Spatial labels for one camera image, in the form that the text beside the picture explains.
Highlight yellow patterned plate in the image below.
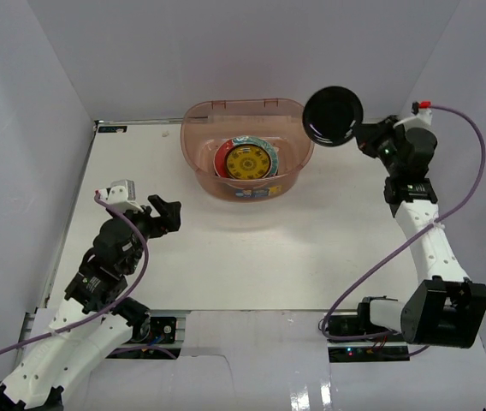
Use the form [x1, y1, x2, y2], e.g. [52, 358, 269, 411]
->
[225, 145, 272, 180]

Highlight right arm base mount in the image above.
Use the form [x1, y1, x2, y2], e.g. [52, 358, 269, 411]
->
[325, 312, 410, 364]

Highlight red and teal floral plate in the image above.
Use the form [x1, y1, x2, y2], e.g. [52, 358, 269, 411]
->
[213, 135, 279, 180]

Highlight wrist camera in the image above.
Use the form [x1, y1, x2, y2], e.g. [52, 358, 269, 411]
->
[97, 179, 142, 213]
[394, 101, 432, 130]

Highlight black plate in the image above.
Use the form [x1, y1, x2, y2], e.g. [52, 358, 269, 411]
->
[302, 86, 364, 147]

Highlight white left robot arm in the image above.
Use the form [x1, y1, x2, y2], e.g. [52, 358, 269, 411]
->
[0, 189, 181, 410]

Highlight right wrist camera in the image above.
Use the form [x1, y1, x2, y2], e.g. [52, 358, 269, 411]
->
[394, 101, 432, 130]

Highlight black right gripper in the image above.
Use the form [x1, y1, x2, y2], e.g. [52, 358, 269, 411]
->
[352, 116, 406, 177]

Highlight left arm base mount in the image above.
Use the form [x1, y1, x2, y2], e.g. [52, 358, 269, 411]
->
[110, 317, 181, 360]

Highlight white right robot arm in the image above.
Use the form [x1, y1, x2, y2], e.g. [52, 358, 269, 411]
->
[355, 107, 486, 348]

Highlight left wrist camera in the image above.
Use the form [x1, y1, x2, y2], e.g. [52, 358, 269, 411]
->
[97, 179, 142, 213]

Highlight transparent pink plastic bin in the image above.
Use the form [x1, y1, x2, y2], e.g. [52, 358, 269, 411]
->
[181, 98, 314, 203]

